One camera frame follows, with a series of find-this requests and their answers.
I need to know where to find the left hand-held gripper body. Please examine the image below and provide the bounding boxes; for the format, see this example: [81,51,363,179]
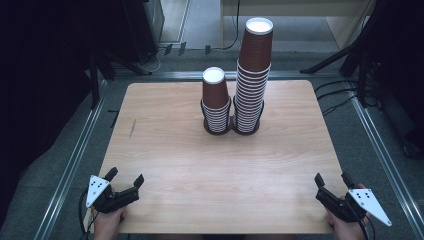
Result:
[85,174,141,215]

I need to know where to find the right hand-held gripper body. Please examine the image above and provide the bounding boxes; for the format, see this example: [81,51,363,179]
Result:
[315,188,393,228]

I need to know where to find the tall stack of brown cups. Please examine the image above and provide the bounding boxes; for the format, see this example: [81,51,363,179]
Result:
[232,59,271,134]

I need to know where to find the person's right hand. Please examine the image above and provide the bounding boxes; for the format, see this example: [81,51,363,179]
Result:
[325,182,372,240]

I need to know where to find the person's left hand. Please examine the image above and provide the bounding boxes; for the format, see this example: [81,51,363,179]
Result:
[90,203,130,240]

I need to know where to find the black metal stand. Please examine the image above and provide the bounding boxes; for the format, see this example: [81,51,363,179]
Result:
[87,49,118,110]

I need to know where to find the short stack of brown cups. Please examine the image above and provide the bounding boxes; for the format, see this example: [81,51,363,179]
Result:
[201,66,232,134]

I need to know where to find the black tripod stand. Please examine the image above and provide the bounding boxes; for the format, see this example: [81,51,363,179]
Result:
[299,0,424,108]

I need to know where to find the black computer tower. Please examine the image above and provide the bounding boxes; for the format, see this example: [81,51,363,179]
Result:
[121,0,165,64]

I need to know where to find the light wooden furniture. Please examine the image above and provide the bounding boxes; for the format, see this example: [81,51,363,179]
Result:
[219,0,379,50]

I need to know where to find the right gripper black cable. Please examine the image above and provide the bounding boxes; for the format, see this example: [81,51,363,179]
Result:
[355,213,377,240]

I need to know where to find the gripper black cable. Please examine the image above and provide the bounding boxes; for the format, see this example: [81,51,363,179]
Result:
[355,213,377,240]
[77,189,99,240]

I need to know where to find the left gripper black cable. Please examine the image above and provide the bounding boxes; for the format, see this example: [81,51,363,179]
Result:
[77,189,99,240]

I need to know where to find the aluminium rail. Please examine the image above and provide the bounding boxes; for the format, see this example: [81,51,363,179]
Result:
[33,79,110,240]
[346,79,424,240]
[109,70,338,82]

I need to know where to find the black floor cables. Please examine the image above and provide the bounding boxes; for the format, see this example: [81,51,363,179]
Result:
[313,78,360,117]

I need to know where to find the white cable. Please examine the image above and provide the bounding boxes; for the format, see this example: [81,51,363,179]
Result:
[139,46,168,75]

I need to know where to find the black hanging cable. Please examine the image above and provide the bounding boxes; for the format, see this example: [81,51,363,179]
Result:
[221,0,242,52]

